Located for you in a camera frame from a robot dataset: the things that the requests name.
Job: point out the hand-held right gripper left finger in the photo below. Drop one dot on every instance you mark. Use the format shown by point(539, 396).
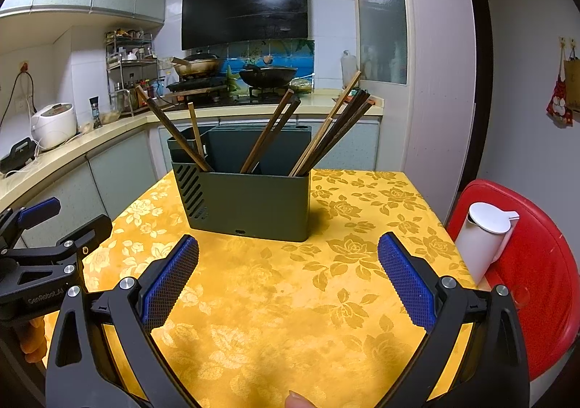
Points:
point(170, 281)

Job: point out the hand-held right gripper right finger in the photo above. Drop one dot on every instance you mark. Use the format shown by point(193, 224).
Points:
point(405, 281)

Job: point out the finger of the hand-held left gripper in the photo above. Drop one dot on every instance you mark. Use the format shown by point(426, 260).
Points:
point(97, 229)
point(40, 209)

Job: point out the dark green utensil holder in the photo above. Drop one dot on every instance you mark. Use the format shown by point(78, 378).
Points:
point(253, 204)

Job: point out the group of wooden chopsticks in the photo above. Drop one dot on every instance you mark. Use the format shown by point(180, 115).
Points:
point(272, 129)

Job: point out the person's right hand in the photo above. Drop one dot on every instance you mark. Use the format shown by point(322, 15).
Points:
point(299, 401)

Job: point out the black countertop appliance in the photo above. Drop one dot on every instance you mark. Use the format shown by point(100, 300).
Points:
point(18, 156)

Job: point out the white rice cooker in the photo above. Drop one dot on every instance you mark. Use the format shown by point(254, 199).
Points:
point(54, 127)

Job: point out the beige kitchen countertop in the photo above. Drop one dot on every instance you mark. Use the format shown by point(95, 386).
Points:
point(90, 140)

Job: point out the white kettle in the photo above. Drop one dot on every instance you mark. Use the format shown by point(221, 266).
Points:
point(482, 240)

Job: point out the yellow floral tablecloth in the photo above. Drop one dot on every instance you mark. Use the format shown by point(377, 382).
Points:
point(281, 299)

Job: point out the red plastic stool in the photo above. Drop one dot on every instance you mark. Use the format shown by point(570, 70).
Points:
point(543, 276)

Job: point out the black portable cooktop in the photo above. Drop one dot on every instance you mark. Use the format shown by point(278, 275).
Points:
point(197, 88)

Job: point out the metal spice rack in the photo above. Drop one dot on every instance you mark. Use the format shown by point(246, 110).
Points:
point(131, 59)

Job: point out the black gas stove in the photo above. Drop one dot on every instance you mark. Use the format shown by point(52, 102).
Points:
point(235, 97)

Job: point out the golden wok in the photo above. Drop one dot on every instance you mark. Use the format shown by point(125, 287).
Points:
point(199, 66)

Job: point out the dark door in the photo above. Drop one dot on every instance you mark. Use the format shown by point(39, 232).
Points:
point(482, 82)

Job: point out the white plastic bottle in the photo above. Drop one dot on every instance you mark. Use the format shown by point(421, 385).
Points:
point(349, 70)

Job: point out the black wok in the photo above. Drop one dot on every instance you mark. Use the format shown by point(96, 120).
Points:
point(267, 76)

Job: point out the red patterned hanging bag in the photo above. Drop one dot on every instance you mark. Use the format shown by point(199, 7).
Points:
point(559, 107)

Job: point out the blue sea picture backsplash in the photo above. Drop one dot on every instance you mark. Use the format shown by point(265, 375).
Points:
point(290, 54)

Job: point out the tan hanging bag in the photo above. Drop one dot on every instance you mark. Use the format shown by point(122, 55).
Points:
point(573, 82)

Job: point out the frosted glass window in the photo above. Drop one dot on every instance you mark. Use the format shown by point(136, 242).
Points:
point(380, 5)

